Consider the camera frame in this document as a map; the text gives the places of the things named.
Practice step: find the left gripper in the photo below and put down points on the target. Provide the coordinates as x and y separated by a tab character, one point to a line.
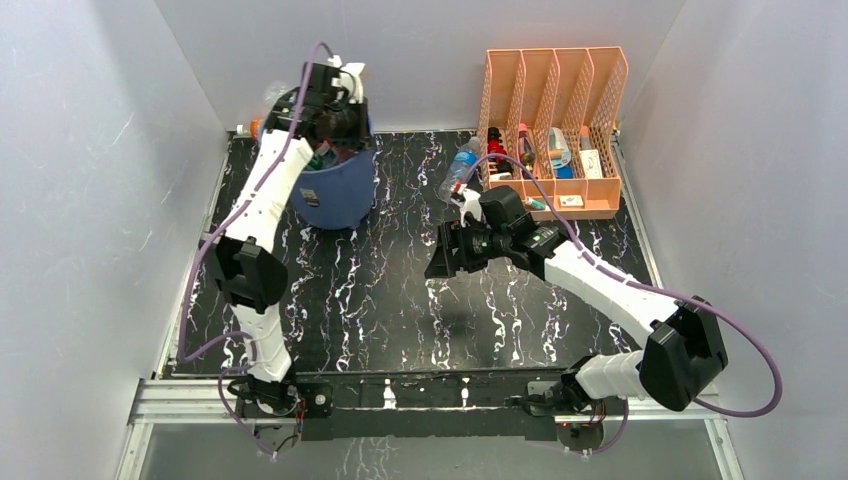
362	135

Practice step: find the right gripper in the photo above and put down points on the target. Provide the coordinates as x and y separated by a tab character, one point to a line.
457	248

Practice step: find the clear unlabelled plastic bottle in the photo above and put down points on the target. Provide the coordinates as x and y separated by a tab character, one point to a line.
273	92

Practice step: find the orange drink bottle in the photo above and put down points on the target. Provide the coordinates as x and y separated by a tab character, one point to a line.
256	127

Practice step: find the blue plastic bin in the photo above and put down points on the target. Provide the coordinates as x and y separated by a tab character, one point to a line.
337	196

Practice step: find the blue label water bottle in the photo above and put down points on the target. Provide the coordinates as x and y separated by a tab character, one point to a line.
461	164

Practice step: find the green tea bottle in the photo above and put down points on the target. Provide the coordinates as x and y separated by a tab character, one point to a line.
324	157

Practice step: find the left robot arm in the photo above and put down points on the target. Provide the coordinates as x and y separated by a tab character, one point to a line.
248	274

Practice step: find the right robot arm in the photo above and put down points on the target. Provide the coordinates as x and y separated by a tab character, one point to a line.
680	348

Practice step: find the green marker front tray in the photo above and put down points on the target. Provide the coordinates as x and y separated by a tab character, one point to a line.
534	204

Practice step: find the red black items in organizer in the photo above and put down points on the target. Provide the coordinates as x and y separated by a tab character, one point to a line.
498	156

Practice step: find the dark bottle in organizer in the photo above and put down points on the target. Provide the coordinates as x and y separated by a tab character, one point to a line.
526	149

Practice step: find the small white box front tray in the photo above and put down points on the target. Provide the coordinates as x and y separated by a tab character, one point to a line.
571	201

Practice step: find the blue capped tube in organizer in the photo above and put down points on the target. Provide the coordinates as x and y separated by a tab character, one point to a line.
559	154

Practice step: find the white box in organizer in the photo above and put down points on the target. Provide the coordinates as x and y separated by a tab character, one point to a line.
591	164

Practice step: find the orange plastic file organizer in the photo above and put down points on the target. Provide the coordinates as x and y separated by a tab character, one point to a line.
555	110

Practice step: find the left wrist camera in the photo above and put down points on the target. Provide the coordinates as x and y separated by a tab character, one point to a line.
347	80

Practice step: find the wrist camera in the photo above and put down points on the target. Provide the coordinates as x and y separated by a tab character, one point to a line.
347	80
468	200

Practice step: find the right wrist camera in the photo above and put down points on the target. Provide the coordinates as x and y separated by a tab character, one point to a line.
468	200

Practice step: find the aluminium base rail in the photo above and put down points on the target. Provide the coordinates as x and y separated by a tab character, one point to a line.
452	403

